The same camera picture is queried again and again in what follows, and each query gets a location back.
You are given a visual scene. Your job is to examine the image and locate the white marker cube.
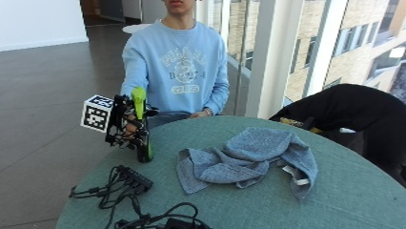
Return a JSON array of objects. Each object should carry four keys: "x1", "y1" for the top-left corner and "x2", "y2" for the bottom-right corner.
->
[{"x1": 80, "y1": 94, "x2": 116, "y2": 134}]

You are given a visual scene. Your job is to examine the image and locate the black usb hub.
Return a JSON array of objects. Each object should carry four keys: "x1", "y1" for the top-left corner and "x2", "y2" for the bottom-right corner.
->
[{"x1": 117, "y1": 165, "x2": 155, "y2": 194}]

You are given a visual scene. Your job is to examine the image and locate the the person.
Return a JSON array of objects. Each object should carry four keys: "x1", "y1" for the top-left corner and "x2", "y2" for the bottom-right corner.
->
[{"x1": 120, "y1": 0, "x2": 230, "y2": 130}]

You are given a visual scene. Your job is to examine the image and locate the grey-blue towel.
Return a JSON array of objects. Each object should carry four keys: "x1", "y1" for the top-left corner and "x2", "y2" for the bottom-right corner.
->
[{"x1": 176, "y1": 126, "x2": 320, "y2": 201}]

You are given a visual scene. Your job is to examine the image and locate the white round table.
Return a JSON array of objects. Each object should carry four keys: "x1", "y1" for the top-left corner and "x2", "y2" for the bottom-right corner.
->
[{"x1": 121, "y1": 22, "x2": 153, "y2": 34}]

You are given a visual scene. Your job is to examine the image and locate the black power adapter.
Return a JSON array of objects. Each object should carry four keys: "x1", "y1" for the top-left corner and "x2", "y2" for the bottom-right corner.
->
[{"x1": 162, "y1": 217, "x2": 213, "y2": 229}]

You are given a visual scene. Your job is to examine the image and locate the yellow object under jacket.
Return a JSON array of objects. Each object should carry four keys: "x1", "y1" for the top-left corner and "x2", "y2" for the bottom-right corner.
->
[{"x1": 280, "y1": 116, "x2": 324, "y2": 134}]

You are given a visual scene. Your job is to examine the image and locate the white window pillar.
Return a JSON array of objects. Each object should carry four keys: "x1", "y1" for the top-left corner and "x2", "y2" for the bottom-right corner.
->
[{"x1": 245, "y1": 0, "x2": 308, "y2": 120}]

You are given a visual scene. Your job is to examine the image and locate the black jacket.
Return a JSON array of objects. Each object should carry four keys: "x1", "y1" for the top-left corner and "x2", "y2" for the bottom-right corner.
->
[{"x1": 268, "y1": 83, "x2": 406, "y2": 189}]

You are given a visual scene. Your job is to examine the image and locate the black hub cables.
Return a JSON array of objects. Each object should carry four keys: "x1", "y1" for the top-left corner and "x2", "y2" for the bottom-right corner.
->
[{"x1": 68, "y1": 165, "x2": 148, "y2": 229}]

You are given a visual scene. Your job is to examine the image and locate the black adapter cable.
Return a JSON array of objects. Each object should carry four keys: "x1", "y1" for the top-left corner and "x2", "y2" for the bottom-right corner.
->
[{"x1": 113, "y1": 201, "x2": 201, "y2": 229}]

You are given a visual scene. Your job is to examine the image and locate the white window frame post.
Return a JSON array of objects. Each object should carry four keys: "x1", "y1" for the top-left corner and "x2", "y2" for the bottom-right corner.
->
[{"x1": 301, "y1": 0, "x2": 350, "y2": 98}]

